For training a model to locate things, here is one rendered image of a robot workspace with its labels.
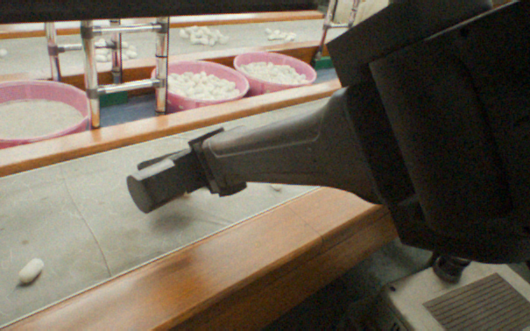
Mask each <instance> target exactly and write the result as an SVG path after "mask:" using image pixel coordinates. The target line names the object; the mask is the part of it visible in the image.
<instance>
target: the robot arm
mask: <svg viewBox="0 0 530 331"><path fill-rule="evenodd" d="M493 8H494V6H493V3H492V0H397V1H395V2H393V3H392V4H389V5H388V6H386V7H385V8H384V9H382V10H381V11H378V12H377V13H375V14H373V15H372V16H369V17H368V18H366V19H365V20H363V21H362V22H360V23H358V24H357V25H354V26H353V27H351V28H350V29H349V30H347V31H346V32H344V33H342V34H340V35H339V36H336V37H334V39H332V40H331V41H329V42H328V43H327V44H325V46H326V47H327V50H328V53H329V57H330V59H331V61H332V64H333V66H334V69H335V71H336V76H338V79H339V81H340V83H341V85H342V88H341V89H339V90H337V91H336V92H335V93H333V95H332V96H331V97H330V98H329V100H328V101H327V102H326V104H325V105H323V106H321V107H319V108H316V109H311V110H308V111H305V112H302V113H300V114H297V115H294V116H290V117H287V118H284V119H281V120H278V121H275V122H272V123H268V124H265V125H262V126H259V127H257V128H249V127H247V126H244V125H238V126H236V127H234V128H231V129H229V130H225V129H224V126H220V128H217V129H215V130H212V131H208V133H206V134H205V135H203V136H200V137H198V138H193V139H192V140H190V141H188V142H187V144H188V146H189V148H187V149H183V150H179V151H174V152H171V153H167V154H165V155H161V156H158V157H155V158H150V159H147V160H144V161H141V163H139V164H138V172H136V173H133V174H131V175H129V176H127V177H126V185H127V188H129V191H130V194H131V198H132V199H133V201H134V203H135V204H136V206H137V207H138V208H139V210H140V211H142V212H143V213H144V214H148V213H150V212H152V211H153V210H155V209H157V208H160V207H163V206H165V205H166V204H168V203H170V202H172V201H175V200H177V199H179V198H180V197H181V196H183V195H184V194H185V192H187V194H191V193H192V192H194V191H196V190H198V189H200V188H201V187H207V188H208V190H209V191H210V194H211V195H212V194H218V196H219V198H221V197H227V196H231V195H234V194H238V192H240V191H242V190H244V189H245V188H246V187H247V184H246V182H253V183H268V184H285V185H301V186H317V187H332V188H337V189H341V190H344V191H347V193H350V194H354V195H355V196H356V197H358V198H359V199H361V200H363V201H367V202H369V203H371V204H375V205H382V206H387V208H388V210H389V213H390V216H391V218H392V222H393V225H394V228H395V229H396V232H398V235H399V239H400V241H401V243H402V244H405V245H408V246H412V247H415V248H419V249H424V250H430V251H434V252H438V253H442V254H445V255H450V256H453V257H460V258H463V259H467V260H471V261H476V262H479V263H484V264H514V263H515V264H523V263H524V262H526V261H529V260H530V0H514V1H512V2H510V3H508V4H504V5H502V6H500V7H498V8H496V9H494V10H491V9H493ZM490 10H491V11H490ZM487 11H488V12H487ZM483 12H485V13H483ZM481 13H483V14H481ZM479 14H481V15H479ZM478 15H479V16H478ZM475 16H476V17H475ZM473 17H474V18H473ZM467 19H468V20H469V21H468V20H467ZM465 20H467V22H465ZM461 23H462V24H461ZM453 26H454V27H453ZM451 27H452V28H451ZM449 28H450V29H449ZM447 29H448V30H447ZM445 30H446V31H445ZM439 32H440V33H439ZM436 33H437V34H436ZM433 35H434V36H433ZM430 36H431V37H430Z"/></svg>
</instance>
